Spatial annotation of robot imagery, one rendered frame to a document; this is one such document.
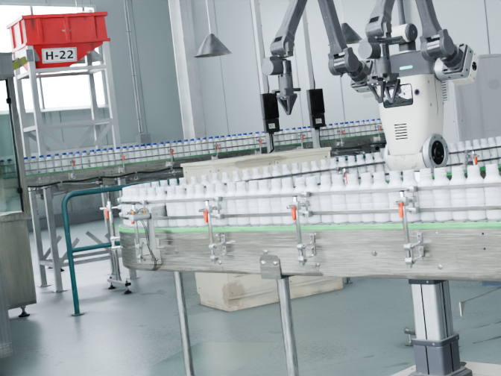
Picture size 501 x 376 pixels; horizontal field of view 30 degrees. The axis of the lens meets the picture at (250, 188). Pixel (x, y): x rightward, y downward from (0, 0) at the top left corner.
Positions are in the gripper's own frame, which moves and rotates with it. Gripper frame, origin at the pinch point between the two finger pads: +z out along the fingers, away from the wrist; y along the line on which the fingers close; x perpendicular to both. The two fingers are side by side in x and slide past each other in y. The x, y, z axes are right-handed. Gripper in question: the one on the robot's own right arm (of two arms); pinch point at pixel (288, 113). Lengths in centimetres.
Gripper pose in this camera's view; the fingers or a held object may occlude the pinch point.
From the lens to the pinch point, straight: 356.1
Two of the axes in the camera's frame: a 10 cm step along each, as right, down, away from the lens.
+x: 7.1, -0.4, -7.0
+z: 1.0, 9.9, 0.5
